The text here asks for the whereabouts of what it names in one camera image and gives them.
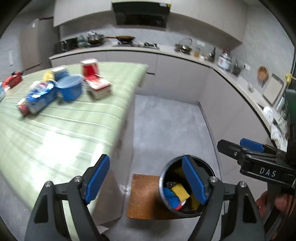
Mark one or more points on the wooden stool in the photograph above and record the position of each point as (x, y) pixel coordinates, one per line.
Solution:
(145, 202)

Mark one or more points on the white rice cooker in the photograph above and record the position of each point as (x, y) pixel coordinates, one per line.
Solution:
(224, 60)

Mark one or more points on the white plate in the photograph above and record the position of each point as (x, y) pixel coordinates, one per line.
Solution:
(268, 113)

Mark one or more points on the woven basket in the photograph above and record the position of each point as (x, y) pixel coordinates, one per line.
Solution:
(262, 74)

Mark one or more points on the gas stove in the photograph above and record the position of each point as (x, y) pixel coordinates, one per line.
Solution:
(137, 45)

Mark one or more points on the green plaid tablecloth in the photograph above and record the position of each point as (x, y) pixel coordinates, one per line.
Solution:
(65, 138)

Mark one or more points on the cutting board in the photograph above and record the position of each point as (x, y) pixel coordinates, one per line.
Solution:
(273, 89)

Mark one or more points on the dark glass bottle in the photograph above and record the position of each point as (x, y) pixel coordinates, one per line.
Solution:
(211, 56)

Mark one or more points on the black microwave oven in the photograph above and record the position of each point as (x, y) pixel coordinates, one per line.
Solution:
(65, 45)

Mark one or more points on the black lidded wok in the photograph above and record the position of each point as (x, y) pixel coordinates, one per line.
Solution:
(95, 39)

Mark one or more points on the black trash bucket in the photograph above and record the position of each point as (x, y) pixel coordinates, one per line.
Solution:
(175, 191)

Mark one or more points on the blue plastic bowl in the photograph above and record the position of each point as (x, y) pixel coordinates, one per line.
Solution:
(70, 87)

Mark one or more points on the steel kettle pot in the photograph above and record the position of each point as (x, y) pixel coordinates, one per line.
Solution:
(184, 46)

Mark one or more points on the red enamel pot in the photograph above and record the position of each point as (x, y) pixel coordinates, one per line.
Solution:
(14, 79)

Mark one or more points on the frying pan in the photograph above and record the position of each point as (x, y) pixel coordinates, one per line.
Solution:
(122, 39)

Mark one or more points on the refrigerator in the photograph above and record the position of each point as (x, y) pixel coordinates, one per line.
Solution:
(37, 44)

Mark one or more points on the black range hood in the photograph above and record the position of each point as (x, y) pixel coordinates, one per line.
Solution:
(142, 13)

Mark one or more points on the red paper cup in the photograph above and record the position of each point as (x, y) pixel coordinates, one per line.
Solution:
(90, 68)

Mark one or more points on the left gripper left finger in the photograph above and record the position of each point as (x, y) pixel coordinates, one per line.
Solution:
(47, 220)

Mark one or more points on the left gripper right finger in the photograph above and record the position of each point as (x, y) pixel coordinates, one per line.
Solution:
(233, 204)

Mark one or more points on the blue patterned paper cup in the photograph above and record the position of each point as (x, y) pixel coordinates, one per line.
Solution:
(60, 72)

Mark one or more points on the red white milk carton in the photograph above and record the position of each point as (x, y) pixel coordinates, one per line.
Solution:
(98, 87)

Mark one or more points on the yellow cloth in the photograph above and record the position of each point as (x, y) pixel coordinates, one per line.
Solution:
(48, 76)

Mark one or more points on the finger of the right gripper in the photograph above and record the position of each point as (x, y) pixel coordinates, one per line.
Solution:
(257, 147)
(232, 150)

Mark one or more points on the blue snack bag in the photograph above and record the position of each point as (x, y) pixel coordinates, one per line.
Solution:
(41, 96)

